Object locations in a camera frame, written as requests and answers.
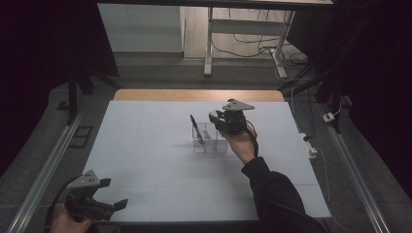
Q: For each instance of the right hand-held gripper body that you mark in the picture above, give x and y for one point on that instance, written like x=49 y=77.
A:
x=234 y=121

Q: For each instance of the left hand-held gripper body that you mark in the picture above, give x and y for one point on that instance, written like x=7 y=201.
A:
x=85 y=204

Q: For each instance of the blue pen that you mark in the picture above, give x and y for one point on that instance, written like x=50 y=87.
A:
x=197 y=129

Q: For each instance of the clear plastic organizer box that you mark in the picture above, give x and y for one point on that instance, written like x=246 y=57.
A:
x=213 y=145

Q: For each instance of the person's right hand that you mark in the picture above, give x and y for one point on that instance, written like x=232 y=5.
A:
x=244 y=145

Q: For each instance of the person's left hand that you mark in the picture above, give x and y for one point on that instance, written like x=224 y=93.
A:
x=68 y=225

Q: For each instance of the white power strip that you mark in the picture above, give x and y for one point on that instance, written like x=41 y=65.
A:
x=309 y=147

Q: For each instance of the black metal stand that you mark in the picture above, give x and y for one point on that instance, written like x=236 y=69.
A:
x=330 y=90
x=72 y=97

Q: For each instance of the white adapter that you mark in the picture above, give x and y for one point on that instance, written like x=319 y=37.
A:
x=328 y=117

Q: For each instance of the dark curtain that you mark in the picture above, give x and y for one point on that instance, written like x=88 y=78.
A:
x=35 y=64
x=379 y=81

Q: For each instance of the aluminium rail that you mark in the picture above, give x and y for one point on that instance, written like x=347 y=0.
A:
x=48 y=168
x=353 y=174

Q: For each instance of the white desk frame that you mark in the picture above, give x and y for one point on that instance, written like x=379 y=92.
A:
x=209 y=42

